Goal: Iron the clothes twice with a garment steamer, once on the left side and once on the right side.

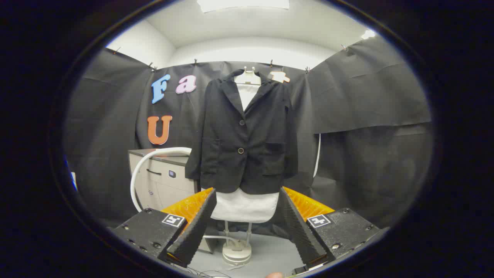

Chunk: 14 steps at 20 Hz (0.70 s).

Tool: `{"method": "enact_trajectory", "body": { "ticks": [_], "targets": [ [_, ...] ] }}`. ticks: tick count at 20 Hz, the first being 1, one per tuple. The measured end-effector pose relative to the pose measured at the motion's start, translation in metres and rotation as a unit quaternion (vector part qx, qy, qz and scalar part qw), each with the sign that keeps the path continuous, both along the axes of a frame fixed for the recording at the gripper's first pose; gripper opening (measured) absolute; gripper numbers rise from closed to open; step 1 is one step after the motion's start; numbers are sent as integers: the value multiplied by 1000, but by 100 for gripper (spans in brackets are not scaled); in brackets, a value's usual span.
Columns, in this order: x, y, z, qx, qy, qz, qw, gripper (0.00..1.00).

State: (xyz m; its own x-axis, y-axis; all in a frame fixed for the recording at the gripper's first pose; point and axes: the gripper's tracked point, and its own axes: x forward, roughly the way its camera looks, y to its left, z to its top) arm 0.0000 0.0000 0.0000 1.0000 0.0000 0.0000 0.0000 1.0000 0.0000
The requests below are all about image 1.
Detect black suit jacket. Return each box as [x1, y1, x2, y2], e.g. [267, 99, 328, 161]
[185, 69, 298, 195]

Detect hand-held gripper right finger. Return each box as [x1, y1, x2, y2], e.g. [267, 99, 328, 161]
[279, 186, 390, 268]

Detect white garment steamer base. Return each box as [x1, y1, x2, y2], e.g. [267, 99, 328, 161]
[222, 221, 252, 266]

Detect grey cabinet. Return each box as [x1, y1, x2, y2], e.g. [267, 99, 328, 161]
[129, 148, 201, 213]

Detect black backdrop cloth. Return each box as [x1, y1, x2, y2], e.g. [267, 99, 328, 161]
[64, 37, 433, 229]

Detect white garment hanger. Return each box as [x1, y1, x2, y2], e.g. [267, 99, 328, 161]
[234, 66, 262, 86]

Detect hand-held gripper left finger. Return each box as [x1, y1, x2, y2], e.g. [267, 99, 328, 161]
[110, 187, 217, 268]

